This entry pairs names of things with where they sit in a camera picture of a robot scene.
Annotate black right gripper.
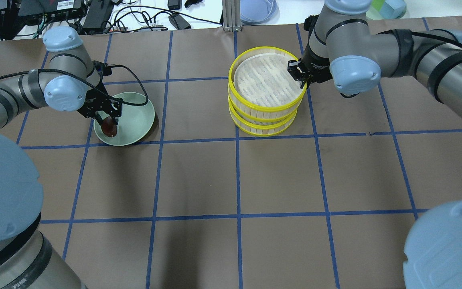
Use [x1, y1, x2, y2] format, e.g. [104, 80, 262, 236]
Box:
[287, 48, 332, 89]

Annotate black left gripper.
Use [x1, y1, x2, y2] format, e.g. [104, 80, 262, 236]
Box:
[78, 82, 122, 126]

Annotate dark red bun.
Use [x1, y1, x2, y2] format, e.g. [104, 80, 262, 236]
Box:
[101, 116, 118, 138]

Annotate light green round plate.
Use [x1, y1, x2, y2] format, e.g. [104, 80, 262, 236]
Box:
[93, 99, 156, 146]

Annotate yellow steamer basket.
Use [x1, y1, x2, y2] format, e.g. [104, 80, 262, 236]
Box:
[227, 46, 307, 122]
[229, 106, 298, 137]

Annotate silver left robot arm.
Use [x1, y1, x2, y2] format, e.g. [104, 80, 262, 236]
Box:
[0, 26, 122, 289]

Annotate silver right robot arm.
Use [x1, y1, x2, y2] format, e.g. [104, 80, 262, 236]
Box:
[288, 0, 462, 289]

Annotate clear green glass bowl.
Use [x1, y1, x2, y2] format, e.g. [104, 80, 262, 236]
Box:
[366, 0, 407, 20]

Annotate blue sponge block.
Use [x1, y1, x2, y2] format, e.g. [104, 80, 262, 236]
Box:
[379, 0, 407, 19]

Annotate black power adapter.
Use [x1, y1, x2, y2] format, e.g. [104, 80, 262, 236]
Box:
[168, 14, 191, 31]

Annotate aluminium frame post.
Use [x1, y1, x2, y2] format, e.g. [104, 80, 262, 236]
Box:
[222, 0, 242, 32]

